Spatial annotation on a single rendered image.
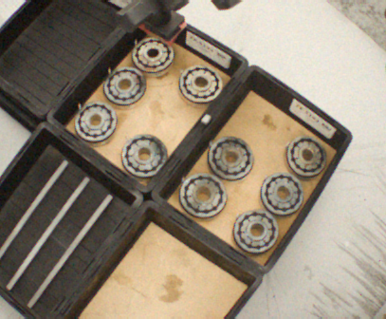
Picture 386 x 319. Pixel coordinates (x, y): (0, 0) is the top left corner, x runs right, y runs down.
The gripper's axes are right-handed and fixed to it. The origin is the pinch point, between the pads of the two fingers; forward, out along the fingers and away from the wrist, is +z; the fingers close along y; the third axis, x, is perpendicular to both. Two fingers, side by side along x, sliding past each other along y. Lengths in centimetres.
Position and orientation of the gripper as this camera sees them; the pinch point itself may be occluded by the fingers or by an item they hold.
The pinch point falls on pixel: (160, 36)
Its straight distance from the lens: 145.0
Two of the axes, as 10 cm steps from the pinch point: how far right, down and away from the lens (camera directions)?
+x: 5.9, -7.5, 2.9
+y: 8.0, 5.5, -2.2
